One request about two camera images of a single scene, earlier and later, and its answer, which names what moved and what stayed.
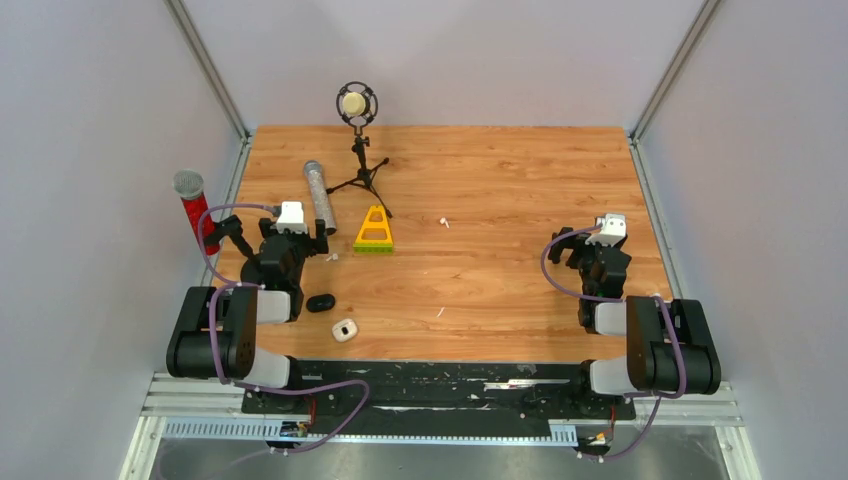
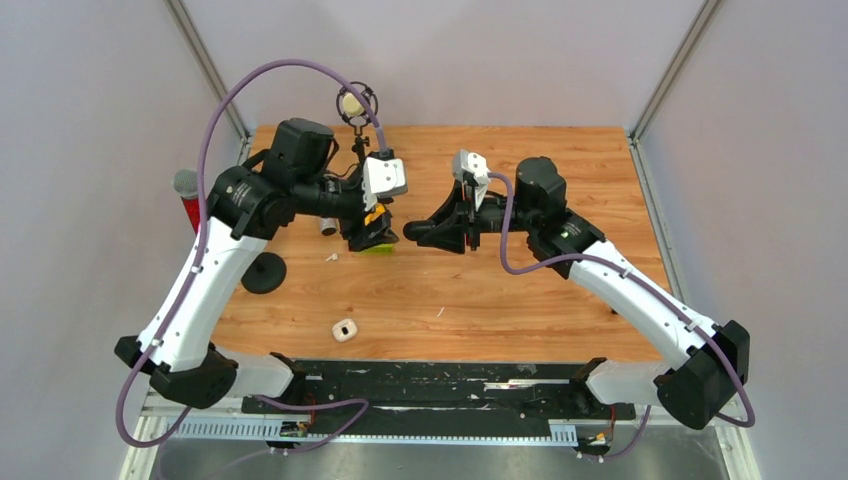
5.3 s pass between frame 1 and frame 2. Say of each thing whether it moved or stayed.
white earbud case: stayed
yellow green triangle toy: stayed
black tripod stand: stayed
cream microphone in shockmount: stayed
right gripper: moved
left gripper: moved
